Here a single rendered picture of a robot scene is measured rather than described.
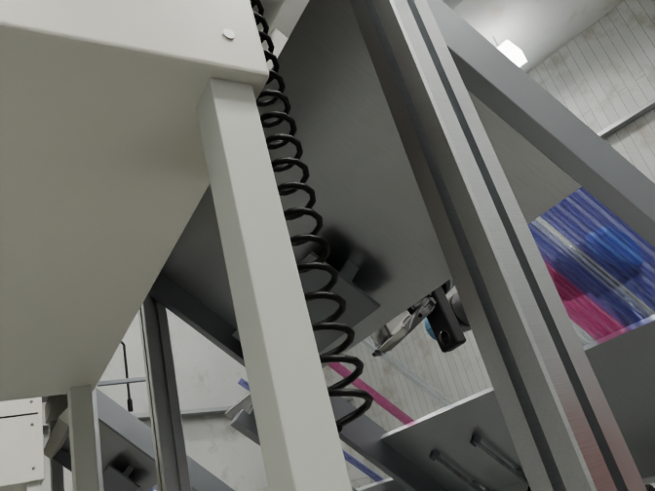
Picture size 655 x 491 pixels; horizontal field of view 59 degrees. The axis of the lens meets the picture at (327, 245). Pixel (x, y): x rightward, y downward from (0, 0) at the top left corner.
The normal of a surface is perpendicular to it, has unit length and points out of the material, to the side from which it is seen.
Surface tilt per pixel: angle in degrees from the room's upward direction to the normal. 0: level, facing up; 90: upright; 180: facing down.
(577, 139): 90
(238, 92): 90
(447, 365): 90
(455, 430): 136
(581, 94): 90
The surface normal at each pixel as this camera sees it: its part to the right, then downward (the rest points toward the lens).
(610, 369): -0.42, 0.62
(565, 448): -0.85, -0.01
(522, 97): 0.47, -0.48
